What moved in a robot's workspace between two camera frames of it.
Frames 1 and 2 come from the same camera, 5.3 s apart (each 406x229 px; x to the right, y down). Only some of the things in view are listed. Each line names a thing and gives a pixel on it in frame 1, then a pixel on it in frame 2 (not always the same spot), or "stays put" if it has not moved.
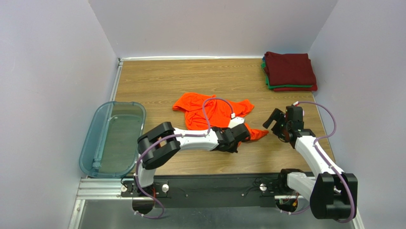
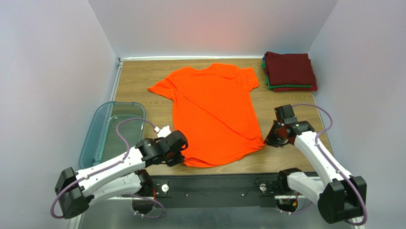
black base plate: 211,191 stays put
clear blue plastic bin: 110,149 stays put
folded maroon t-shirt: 289,69 stays put
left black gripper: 240,133 -> 177,157
